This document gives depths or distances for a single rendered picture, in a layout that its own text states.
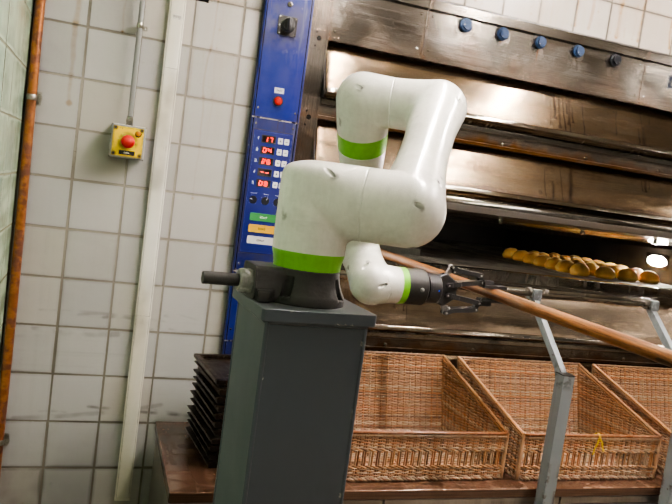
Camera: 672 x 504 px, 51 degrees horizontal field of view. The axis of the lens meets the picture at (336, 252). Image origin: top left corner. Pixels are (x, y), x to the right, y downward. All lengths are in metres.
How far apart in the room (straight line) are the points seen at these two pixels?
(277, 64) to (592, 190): 1.33
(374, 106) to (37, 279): 1.25
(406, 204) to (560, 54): 1.78
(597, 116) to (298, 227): 1.93
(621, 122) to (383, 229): 1.95
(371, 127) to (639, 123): 1.69
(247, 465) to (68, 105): 1.40
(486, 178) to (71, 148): 1.43
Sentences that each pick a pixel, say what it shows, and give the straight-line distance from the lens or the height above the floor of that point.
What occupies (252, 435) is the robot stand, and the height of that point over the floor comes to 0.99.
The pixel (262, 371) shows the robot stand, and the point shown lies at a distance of 1.17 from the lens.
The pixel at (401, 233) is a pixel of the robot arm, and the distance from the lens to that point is 1.16.
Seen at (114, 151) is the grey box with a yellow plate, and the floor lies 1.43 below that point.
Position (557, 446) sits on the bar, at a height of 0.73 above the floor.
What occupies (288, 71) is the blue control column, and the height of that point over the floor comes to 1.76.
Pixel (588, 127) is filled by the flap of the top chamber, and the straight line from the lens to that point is 2.88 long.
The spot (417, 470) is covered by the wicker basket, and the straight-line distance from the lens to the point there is 2.19.
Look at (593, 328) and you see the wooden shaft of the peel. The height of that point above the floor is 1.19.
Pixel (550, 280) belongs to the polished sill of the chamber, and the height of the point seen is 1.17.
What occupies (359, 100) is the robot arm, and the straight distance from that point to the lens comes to 1.53.
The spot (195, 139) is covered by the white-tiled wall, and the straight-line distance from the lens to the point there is 2.30.
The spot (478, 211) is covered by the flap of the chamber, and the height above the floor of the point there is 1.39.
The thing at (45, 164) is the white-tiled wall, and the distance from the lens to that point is 2.29.
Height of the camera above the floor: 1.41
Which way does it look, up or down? 5 degrees down
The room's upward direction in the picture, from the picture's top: 8 degrees clockwise
